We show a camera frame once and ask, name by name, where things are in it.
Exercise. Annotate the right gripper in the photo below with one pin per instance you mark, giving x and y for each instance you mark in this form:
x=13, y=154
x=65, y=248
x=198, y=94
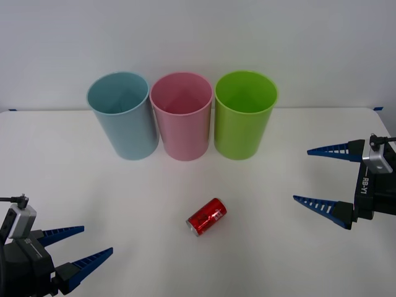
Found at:
x=377, y=195

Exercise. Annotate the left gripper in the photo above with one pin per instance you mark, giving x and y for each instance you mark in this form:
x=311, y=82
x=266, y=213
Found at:
x=24, y=266

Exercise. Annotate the red drink can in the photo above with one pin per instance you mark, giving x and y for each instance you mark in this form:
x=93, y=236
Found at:
x=207, y=218

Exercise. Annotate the green plastic bin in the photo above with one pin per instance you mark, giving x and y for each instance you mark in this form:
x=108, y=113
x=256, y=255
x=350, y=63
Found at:
x=241, y=136

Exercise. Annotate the pale blue plastic bin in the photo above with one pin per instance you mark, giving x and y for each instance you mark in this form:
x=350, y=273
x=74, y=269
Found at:
x=130, y=136

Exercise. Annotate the pink plastic bin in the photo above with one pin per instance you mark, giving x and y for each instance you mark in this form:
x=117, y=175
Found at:
x=185, y=136

